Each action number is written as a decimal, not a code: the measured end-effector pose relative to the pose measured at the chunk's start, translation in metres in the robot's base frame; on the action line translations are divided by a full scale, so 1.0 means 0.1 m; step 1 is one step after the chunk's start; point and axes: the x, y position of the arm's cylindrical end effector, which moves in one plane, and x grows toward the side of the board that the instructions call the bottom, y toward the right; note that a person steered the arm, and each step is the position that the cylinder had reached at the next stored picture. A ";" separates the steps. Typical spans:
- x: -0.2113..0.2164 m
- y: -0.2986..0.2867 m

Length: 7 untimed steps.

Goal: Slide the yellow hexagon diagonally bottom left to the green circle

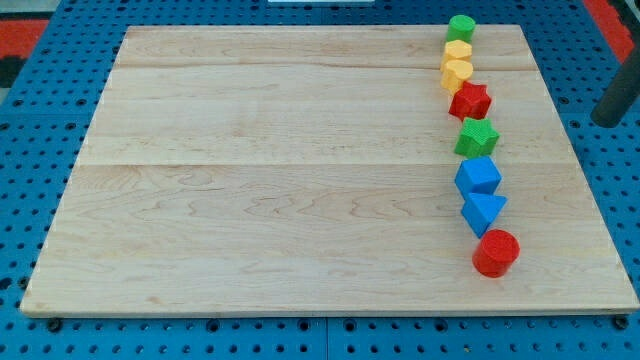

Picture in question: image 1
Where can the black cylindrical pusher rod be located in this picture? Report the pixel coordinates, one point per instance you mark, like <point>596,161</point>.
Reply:
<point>620,94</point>

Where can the yellow hexagon block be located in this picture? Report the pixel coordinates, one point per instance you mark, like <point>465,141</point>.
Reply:
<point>456,50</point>

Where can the red star block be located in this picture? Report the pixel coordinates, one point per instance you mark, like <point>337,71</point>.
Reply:
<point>470,101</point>

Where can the green star block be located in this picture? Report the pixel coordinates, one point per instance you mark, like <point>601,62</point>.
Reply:
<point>476,138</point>

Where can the blue cube block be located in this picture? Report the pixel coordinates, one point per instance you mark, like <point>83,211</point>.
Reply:
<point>477,175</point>

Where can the yellow heart block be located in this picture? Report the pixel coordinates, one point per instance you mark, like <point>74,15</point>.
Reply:
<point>454,74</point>

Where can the green cylinder block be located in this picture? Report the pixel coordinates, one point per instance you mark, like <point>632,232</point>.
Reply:
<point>460,27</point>

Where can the blue triangle block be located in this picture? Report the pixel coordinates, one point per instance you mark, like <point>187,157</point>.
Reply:
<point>481,210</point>

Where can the red cylinder block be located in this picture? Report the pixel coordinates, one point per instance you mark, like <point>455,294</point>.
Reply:
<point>496,252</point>

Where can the wooden board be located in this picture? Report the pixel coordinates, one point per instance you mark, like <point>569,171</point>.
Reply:
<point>276,171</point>

